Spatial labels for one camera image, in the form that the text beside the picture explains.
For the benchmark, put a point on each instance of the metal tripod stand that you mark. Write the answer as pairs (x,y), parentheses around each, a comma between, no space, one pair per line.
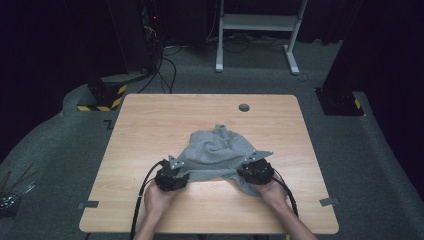
(13,196)

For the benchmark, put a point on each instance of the grey round table grommet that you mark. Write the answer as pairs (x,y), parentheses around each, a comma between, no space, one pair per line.
(244,107)

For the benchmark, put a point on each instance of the black equipment column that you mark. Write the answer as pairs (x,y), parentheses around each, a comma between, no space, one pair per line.
(133,36)

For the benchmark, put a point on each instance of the person's left hand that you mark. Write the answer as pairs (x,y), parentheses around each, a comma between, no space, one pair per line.
(158,200)

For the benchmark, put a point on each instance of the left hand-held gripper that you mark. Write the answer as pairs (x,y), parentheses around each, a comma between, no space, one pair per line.
(170,178)

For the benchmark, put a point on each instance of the grey tape strip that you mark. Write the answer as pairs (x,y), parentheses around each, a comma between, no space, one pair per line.
(88,204)
(329,201)

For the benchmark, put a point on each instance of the black yellow striped stand base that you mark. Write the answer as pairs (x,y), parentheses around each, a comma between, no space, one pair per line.
(106,96)

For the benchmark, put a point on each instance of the grey garment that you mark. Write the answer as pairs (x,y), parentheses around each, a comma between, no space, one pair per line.
(216,153)

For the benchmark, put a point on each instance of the white metal stand frame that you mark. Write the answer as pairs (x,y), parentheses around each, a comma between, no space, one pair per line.
(256,22)

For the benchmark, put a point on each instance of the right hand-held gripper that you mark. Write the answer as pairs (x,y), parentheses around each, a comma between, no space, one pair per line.
(256,171)

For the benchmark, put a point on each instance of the person's right hand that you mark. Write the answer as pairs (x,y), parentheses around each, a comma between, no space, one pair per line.
(273,196)

